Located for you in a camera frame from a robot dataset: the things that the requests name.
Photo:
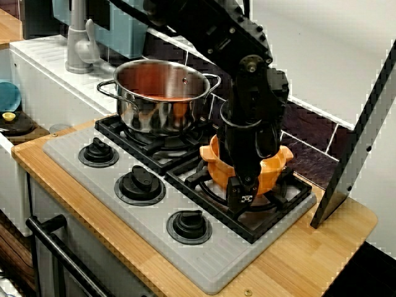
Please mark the orange plastic toy pot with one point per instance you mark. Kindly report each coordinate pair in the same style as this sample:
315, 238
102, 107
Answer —
270, 173

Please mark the wooden kitchen countertop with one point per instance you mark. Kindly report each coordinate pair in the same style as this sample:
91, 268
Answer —
309, 256

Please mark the stainless steel pot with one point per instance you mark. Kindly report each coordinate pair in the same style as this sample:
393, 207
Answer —
148, 114

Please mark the wooden background table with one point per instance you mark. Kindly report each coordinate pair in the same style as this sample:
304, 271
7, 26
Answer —
9, 28

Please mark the black round lid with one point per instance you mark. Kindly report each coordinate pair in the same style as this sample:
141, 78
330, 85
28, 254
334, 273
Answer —
18, 125

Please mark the small yellow cup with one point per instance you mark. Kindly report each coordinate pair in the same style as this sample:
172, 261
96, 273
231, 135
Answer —
8, 116

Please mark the teal round plate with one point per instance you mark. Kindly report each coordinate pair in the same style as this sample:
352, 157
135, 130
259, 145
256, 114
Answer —
9, 96

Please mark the dark grey slanted post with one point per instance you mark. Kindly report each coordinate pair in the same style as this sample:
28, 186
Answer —
349, 170

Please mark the white toy sink unit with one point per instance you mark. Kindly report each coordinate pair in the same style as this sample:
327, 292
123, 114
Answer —
55, 80

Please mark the white toy kitchen cabinet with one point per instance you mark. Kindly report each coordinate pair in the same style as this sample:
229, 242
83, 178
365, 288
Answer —
92, 235

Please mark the grey stove top panel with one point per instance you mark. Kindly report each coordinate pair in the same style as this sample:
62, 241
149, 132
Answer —
154, 241

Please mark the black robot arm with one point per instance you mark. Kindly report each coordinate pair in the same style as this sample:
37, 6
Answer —
216, 28

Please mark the grey toy faucet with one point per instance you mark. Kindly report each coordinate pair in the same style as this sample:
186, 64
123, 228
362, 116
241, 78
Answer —
79, 46

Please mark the black stove knob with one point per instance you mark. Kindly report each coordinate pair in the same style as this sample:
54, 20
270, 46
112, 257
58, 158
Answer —
139, 184
97, 151
188, 227

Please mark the dark tile backsplash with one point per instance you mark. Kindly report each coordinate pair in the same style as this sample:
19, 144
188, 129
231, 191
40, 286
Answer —
309, 139

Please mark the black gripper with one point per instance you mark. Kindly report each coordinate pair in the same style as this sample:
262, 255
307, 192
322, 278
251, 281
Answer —
244, 154

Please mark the black burner grate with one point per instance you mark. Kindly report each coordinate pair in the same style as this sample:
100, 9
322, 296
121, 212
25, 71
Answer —
247, 229
161, 154

